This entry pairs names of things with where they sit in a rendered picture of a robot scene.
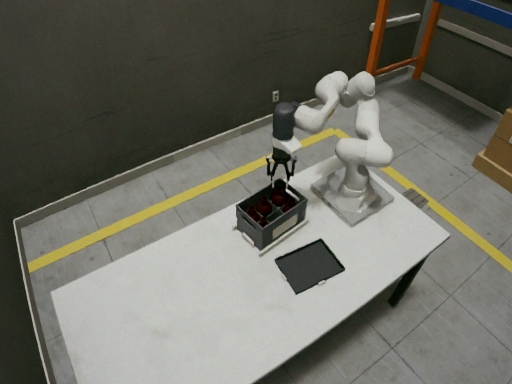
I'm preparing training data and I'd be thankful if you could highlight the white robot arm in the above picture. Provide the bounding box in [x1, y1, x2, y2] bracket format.
[272, 71, 394, 214]

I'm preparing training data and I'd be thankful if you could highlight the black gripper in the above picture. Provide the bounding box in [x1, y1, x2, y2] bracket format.
[266, 146, 297, 188]

